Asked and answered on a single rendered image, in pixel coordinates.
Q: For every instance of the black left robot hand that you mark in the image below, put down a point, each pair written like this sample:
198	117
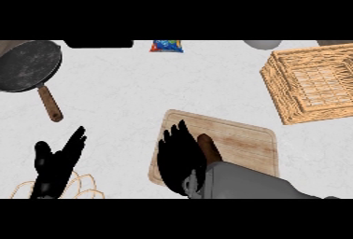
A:
57	168

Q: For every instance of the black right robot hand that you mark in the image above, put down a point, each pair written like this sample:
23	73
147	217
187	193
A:
175	161

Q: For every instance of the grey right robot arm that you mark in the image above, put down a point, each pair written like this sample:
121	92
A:
248	183

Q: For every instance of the brown sweet potato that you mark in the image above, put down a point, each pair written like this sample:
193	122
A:
208	149

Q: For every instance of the wooden cutting board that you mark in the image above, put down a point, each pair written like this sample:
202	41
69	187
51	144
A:
237	144

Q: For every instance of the wicker basket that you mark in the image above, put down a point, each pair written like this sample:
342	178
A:
311	84

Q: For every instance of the blue snack bag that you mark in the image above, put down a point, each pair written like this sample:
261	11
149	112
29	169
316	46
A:
165	46

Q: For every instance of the black flat appliance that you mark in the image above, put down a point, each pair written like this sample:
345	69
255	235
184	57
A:
99	44

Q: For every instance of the grey round bowl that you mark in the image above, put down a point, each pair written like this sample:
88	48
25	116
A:
263	44

